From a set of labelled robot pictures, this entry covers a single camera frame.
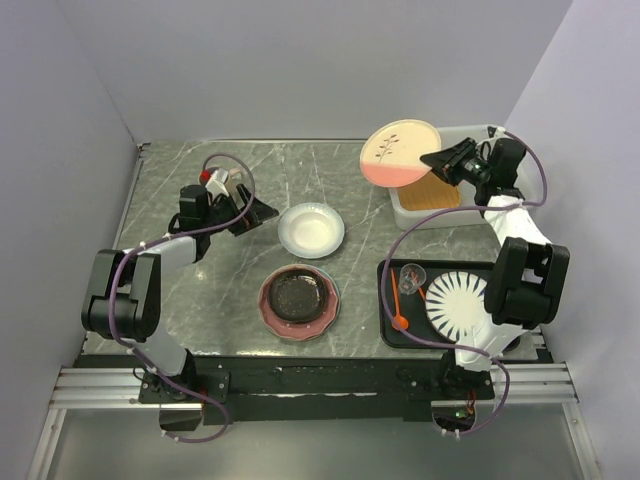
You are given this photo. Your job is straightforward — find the pink and cream plate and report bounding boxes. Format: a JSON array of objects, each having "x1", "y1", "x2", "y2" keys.
[{"x1": 360, "y1": 119, "x2": 442, "y2": 188}]

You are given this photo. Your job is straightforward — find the white plate with blue stripes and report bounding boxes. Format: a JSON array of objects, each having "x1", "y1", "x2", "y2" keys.
[{"x1": 425, "y1": 271, "x2": 490, "y2": 343}]

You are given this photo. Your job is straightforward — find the light blue plate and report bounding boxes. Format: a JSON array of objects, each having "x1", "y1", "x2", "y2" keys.
[{"x1": 317, "y1": 267, "x2": 341, "y2": 320}]

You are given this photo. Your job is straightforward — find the pink scalloped plate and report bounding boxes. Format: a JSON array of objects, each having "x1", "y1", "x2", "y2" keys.
[{"x1": 257, "y1": 264, "x2": 338, "y2": 341}]

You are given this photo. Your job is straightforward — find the black serving tray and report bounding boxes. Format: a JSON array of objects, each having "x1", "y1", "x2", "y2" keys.
[{"x1": 375, "y1": 257, "x2": 522, "y2": 352}]

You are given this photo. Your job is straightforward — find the woven orange bamboo tray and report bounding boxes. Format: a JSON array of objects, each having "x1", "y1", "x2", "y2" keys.
[{"x1": 397, "y1": 172, "x2": 461, "y2": 212}]

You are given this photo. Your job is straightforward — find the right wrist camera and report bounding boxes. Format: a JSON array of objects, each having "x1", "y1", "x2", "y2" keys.
[{"x1": 463, "y1": 157, "x2": 491, "y2": 185}]

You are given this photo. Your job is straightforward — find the beige ceramic mug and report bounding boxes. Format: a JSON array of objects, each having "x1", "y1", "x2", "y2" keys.
[{"x1": 226, "y1": 168, "x2": 248, "y2": 185}]

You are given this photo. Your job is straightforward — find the orange plastic spoon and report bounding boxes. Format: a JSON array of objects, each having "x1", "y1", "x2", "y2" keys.
[{"x1": 391, "y1": 270, "x2": 409, "y2": 330}]

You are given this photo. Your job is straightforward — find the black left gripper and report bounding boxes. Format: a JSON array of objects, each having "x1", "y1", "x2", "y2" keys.
[{"x1": 203, "y1": 184, "x2": 279, "y2": 236}]

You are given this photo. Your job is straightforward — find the white plastic bin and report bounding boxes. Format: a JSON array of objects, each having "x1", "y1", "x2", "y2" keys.
[{"x1": 387, "y1": 122, "x2": 537, "y2": 231}]

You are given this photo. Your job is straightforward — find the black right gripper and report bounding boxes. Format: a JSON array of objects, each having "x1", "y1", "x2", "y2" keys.
[{"x1": 421, "y1": 137, "x2": 493, "y2": 187}]

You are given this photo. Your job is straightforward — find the black speckled square plate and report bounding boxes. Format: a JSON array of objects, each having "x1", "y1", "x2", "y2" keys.
[{"x1": 267, "y1": 268, "x2": 328, "y2": 324}]

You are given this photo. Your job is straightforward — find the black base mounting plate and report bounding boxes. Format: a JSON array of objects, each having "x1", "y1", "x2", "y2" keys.
[{"x1": 139, "y1": 357, "x2": 495, "y2": 432}]

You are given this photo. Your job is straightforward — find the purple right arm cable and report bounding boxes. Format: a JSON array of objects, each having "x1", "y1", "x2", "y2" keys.
[{"x1": 379, "y1": 128, "x2": 550, "y2": 437}]

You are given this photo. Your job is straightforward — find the clear plastic cup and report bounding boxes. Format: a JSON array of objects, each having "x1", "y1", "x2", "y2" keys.
[{"x1": 398, "y1": 263, "x2": 427, "y2": 295}]

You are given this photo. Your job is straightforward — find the aluminium frame rail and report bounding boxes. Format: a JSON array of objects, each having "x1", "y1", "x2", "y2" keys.
[{"x1": 49, "y1": 364, "x2": 579, "y2": 410}]

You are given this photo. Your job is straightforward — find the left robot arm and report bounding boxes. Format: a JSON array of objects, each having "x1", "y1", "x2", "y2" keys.
[{"x1": 81, "y1": 183, "x2": 279, "y2": 402}]

